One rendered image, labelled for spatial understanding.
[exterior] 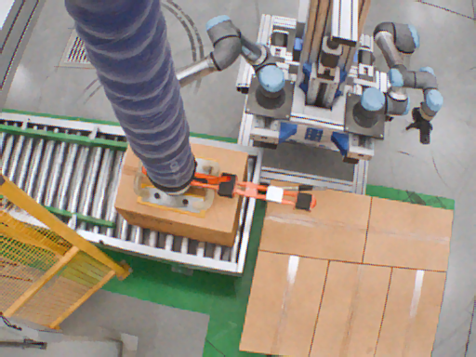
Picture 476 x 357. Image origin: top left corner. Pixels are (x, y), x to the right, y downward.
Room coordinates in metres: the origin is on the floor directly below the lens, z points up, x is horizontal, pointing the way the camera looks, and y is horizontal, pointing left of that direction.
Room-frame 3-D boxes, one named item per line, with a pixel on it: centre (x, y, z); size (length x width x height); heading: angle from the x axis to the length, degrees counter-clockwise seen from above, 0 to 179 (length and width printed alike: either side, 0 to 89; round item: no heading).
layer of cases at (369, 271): (0.28, -0.66, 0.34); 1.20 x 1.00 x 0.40; 78
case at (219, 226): (0.79, 0.28, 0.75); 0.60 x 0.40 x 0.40; 76
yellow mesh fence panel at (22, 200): (0.23, 1.07, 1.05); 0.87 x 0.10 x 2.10; 130
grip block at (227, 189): (0.72, 0.05, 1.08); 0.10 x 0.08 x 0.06; 166
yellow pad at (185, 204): (0.69, 0.31, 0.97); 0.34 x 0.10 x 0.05; 76
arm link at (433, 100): (0.83, -0.78, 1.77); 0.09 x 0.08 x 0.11; 178
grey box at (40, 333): (-0.02, 0.86, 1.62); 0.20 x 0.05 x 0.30; 78
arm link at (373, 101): (1.07, -0.67, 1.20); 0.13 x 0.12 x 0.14; 88
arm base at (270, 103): (1.17, -0.17, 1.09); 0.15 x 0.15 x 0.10
